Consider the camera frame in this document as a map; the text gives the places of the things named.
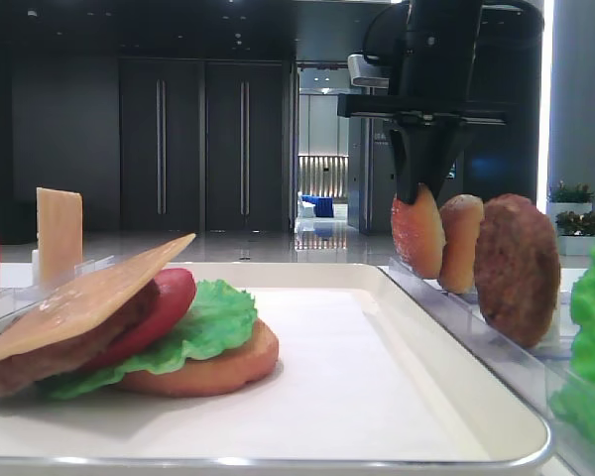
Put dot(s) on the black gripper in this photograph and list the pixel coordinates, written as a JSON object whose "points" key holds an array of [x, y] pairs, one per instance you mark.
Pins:
{"points": [[430, 49]]}

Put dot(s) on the bun slice top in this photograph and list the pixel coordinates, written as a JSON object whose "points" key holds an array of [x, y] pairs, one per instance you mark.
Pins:
{"points": [[418, 233]]}

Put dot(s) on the upright brown meat patty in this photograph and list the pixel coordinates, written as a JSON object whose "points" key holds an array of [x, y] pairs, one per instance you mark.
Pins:
{"points": [[516, 269]]}

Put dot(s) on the green lettuce on tray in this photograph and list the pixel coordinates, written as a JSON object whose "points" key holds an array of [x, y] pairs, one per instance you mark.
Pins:
{"points": [[220, 318]]}

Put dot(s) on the upright green lettuce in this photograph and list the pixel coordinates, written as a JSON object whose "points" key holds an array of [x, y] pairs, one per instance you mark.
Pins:
{"points": [[592, 337]]}

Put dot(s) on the tomato slice on tray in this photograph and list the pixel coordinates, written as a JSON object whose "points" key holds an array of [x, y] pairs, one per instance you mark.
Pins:
{"points": [[175, 290]]}

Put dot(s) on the upright cheese slice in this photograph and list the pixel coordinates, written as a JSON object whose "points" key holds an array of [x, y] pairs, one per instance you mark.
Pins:
{"points": [[60, 233]]}

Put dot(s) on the cheese slice on tray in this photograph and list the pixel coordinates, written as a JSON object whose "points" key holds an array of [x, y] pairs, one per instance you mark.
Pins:
{"points": [[83, 303]]}

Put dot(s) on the brown meat patty on tray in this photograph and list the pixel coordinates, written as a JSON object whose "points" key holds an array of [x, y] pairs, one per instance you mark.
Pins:
{"points": [[21, 371]]}

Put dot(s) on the upright bun slice right rack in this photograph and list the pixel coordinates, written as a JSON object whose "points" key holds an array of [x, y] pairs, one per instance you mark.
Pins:
{"points": [[461, 217]]}

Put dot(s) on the potted plants in background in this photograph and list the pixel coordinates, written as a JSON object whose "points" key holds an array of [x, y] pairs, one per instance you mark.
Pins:
{"points": [[570, 208]]}

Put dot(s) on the white metal tray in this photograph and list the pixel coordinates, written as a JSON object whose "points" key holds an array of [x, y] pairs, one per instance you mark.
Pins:
{"points": [[368, 383]]}

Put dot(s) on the bottom bun on tray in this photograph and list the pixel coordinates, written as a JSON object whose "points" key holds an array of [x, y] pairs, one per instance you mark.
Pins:
{"points": [[230, 371]]}

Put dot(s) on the clear acrylic food rack right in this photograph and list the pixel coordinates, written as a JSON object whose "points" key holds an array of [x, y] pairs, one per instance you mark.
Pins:
{"points": [[541, 376]]}

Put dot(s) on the clear acrylic food rack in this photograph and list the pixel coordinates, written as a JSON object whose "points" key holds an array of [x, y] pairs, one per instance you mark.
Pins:
{"points": [[541, 376], [22, 286]]}

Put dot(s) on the clear acrylic food rack left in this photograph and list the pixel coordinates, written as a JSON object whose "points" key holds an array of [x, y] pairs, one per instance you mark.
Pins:
{"points": [[22, 286]]}

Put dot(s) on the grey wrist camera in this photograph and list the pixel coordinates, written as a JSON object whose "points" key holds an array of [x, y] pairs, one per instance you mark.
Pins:
{"points": [[364, 74]]}

